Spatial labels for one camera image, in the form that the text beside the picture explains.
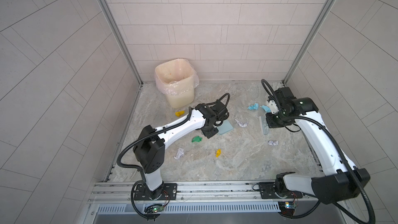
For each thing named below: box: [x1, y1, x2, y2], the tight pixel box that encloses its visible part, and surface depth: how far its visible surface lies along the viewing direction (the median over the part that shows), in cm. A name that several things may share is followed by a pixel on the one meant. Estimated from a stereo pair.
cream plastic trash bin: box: [154, 58, 195, 109], surface depth 94 cm
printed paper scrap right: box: [267, 140, 279, 146], surface depth 87 cm
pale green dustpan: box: [216, 119, 235, 135], surface depth 85 cm
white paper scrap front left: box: [173, 147, 185, 160], surface depth 84 cm
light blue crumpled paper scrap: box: [247, 102, 260, 110], surface depth 104 cm
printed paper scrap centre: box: [234, 118, 249, 128], surface depth 96 cm
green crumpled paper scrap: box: [191, 135, 203, 143], surface depth 88 cm
